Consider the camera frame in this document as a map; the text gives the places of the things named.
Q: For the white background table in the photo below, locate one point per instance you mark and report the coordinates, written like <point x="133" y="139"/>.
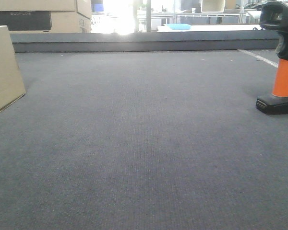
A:
<point x="215" y="27"/>

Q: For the cyan tray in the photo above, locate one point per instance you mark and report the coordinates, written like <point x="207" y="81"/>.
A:
<point x="178" y="26"/>

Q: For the grey conveyor end barrier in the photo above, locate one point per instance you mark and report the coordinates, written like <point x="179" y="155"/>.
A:
<point x="145" y="42"/>

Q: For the large cardboard box background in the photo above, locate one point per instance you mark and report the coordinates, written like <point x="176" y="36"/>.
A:
<point x="46" y="16"/>

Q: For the brown cardboard package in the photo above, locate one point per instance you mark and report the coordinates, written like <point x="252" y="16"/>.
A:
<point x="11" y="82"/>

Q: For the black orange barcode scanner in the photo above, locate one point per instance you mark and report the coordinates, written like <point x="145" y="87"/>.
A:
<point x="274" y="16"/>

